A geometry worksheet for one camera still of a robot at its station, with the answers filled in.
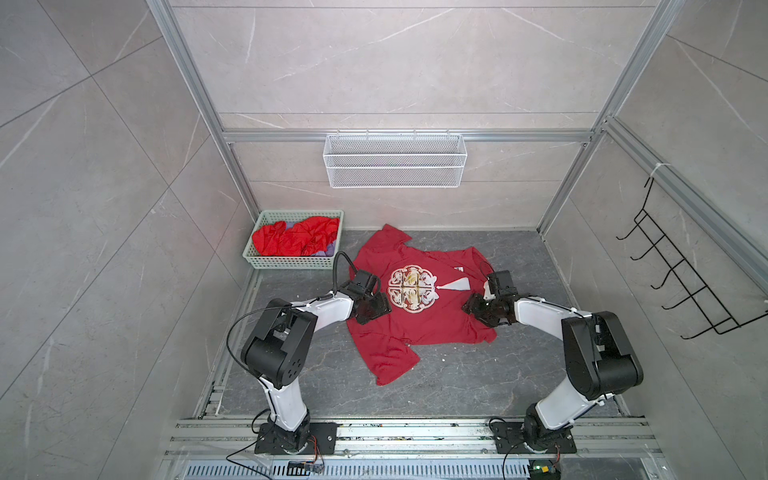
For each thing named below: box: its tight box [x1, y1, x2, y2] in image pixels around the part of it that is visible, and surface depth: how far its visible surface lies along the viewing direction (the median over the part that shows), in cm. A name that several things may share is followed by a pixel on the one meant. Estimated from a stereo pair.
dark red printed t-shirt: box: [347, 224, 497, 386], surface depth 101 cm
